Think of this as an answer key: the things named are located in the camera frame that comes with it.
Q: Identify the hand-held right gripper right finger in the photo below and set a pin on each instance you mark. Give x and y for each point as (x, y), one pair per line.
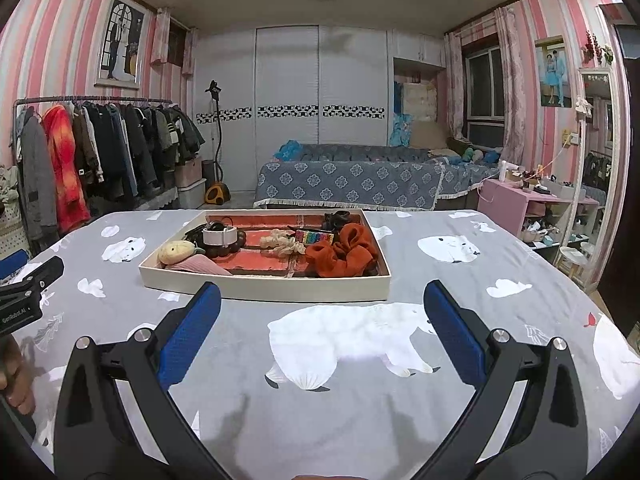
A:
(455, 335)

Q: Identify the grey polar bear bedsheet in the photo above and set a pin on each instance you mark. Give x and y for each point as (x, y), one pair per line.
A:
(500, 270)

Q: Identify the pink shelf unit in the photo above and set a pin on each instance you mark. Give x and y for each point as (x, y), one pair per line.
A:
(500, 200)

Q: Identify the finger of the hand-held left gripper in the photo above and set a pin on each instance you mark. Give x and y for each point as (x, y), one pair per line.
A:
(11, 264)
(45, 270)

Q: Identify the white bangle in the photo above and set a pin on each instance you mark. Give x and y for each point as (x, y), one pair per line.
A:
(220, 235)

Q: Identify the beige brick-pattern tray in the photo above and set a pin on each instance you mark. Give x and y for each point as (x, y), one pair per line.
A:
(260, 266)

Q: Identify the pink patterned curtain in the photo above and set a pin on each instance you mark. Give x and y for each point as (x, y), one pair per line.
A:
(510, 85)
(454, 85)

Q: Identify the dark window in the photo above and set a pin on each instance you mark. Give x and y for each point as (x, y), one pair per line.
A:
(482, 95)

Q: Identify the white sliding wardrobe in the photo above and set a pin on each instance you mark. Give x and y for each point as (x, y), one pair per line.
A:
(285, 75)

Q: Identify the orange scrunchie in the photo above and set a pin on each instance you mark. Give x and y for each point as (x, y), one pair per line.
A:
(345, 255)

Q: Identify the yellow garment steamer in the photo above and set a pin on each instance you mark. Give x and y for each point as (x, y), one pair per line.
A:
(217, 192)

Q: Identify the blue patterned bed cover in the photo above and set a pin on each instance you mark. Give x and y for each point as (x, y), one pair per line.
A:
(350, 180)

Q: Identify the wall poster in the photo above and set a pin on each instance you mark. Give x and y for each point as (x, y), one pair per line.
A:
(552, 72)

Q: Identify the pink storage box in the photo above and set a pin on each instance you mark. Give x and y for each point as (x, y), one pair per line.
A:
(187, 172)

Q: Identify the blue hanging garment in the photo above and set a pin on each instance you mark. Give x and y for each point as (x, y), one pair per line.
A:
(402, 120)

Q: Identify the cream ruffled scrunchie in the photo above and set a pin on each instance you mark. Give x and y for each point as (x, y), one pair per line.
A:
(280, 244)

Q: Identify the metal clothes rack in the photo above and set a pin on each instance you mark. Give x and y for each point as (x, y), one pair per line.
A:
(100, 98)

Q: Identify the white framed standing mirror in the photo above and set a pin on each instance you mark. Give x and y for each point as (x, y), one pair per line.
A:
(580, 160)

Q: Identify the small curtained window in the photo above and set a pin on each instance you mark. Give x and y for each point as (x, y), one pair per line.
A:
(172, 42)

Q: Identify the cream plush hair clip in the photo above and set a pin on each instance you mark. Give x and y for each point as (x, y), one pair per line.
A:
(175, 252)

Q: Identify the red flower decoration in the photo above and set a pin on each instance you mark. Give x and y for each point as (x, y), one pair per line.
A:
(595, 50)

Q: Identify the black claw hair clip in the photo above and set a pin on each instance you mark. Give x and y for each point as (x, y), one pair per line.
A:
(337, 220)

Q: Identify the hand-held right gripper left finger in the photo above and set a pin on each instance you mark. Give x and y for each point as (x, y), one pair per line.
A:
(190, 335)

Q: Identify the person's left hand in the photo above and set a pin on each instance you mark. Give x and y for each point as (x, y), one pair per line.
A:
(17, 385)

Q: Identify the rainbow hair clip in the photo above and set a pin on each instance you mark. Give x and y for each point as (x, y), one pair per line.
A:
(314, 237)

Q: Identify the framed wedding photo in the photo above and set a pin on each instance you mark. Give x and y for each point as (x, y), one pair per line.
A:
(120, 45)

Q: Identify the white storage box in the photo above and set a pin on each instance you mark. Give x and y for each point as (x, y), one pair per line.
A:
(192, 194)

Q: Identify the row of hanging clothes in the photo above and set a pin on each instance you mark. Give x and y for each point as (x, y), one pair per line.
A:
(100, 155)

